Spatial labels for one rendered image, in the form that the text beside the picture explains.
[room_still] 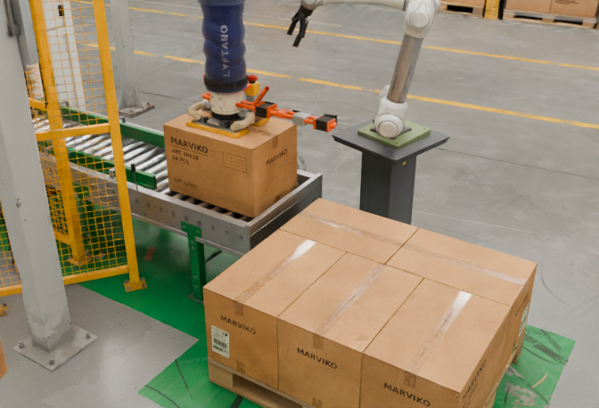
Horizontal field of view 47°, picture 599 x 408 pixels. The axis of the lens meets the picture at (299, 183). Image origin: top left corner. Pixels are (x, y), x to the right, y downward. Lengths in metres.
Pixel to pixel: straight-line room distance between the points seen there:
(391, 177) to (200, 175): 1.12
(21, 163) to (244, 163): 1.04
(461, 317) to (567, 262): 1.66
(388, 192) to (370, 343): 1.47
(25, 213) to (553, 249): 3.10
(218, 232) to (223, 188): 0.24
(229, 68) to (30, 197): 1.13
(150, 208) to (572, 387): 2.32
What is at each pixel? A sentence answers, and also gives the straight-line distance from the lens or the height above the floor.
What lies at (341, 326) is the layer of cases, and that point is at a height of 0.54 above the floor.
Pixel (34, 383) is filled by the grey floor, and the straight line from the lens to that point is 3.64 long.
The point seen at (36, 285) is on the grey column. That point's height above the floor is 0.43.
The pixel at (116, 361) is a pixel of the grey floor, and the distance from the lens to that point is 3.64.
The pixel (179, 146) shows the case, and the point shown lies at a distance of 3.73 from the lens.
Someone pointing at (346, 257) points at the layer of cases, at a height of 0.54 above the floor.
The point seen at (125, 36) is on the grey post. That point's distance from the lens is 6.50.
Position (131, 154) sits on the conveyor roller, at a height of 0.54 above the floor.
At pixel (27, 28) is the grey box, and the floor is 1.62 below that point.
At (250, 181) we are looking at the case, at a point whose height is 0.76.
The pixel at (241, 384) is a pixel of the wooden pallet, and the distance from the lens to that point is 3.39.
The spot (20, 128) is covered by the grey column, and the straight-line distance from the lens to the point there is 3.21.
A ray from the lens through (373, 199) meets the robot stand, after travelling 4.19.
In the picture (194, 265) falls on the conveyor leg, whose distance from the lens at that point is 3.81.
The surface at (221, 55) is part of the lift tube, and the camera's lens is 3.49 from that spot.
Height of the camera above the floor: 2.34
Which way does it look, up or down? 27 degrees down
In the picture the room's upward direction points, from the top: straight up
